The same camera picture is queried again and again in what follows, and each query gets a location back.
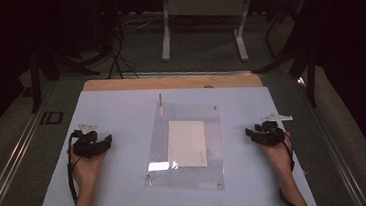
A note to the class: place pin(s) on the clear acrylic photo frame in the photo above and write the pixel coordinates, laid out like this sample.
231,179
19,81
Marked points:
191,179

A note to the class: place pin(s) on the person's left hand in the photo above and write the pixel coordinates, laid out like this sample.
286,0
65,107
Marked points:
88,171

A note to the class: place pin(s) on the photo card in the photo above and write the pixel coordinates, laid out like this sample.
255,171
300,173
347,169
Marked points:
187,143

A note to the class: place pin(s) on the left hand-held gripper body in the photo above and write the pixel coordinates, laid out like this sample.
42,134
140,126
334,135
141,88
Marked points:
86,145

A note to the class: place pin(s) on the black chair frame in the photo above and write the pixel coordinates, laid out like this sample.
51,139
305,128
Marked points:
295,56

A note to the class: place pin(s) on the small metal frame pin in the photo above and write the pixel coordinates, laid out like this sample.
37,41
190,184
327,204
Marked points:
149,179
219,184

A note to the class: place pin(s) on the person's right hand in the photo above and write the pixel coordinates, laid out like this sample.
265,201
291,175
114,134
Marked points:
277,156

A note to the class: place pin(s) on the white metal desk frame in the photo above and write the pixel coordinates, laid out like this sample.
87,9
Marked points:
206,7

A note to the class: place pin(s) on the black rectangular floor bracket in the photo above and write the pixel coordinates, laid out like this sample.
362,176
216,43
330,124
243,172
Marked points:
51,117

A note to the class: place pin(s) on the black metal stand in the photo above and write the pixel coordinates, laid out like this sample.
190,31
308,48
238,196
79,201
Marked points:
53,64

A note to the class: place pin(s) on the metal floor rail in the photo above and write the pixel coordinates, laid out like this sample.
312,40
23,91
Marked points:
339,156
12,161

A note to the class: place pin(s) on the white table cover sheet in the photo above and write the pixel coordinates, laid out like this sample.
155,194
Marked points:
118,189

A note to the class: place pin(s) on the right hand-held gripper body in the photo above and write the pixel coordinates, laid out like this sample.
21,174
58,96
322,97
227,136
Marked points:
269,134

